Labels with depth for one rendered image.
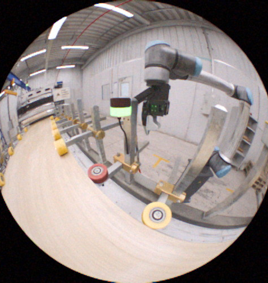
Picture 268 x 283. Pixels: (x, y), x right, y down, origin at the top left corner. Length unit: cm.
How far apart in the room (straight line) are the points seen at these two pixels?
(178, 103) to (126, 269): 295
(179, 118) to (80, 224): 289
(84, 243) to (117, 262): 9
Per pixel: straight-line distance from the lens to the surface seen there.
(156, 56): 32
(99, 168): 34
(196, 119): 280
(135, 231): 25
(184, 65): 36
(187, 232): 62
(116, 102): 22
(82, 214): 28
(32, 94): 309
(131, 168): 38
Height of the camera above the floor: 115
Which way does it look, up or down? 30 degrees down
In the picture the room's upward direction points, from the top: 3 degrees clockwise
